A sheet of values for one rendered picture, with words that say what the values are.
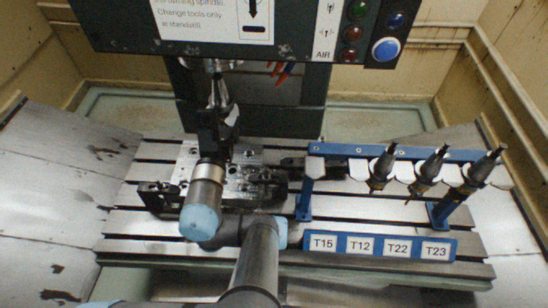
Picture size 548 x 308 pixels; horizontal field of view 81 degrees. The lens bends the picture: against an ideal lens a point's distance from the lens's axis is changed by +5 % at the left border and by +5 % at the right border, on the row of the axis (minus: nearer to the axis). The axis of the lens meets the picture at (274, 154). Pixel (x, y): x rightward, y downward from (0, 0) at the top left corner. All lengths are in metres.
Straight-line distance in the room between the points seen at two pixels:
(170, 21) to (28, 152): 1.27
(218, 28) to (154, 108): 1.53
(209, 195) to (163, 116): 1.28
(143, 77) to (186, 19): 1.55
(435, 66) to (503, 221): 0.86
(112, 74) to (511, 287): 2.03
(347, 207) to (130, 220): 0.72
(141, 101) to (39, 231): 0.90
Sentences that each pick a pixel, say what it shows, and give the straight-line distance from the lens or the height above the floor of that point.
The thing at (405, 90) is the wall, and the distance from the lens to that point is 1.94.
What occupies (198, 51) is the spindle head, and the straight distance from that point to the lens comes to 0.48.
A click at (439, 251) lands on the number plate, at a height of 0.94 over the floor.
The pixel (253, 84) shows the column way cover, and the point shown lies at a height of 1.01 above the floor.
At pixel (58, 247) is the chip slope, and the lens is 1.46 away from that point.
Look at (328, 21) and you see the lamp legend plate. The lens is 0.44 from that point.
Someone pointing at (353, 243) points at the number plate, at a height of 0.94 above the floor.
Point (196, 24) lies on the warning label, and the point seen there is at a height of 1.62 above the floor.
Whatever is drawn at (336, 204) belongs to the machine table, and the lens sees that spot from 1.10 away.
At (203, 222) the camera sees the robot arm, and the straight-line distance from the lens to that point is 0.62.
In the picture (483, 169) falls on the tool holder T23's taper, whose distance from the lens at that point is 0.86.
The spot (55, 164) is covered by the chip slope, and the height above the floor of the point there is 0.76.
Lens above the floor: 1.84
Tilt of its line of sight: 51 degrees down
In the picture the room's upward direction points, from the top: 1 degrees clockwise
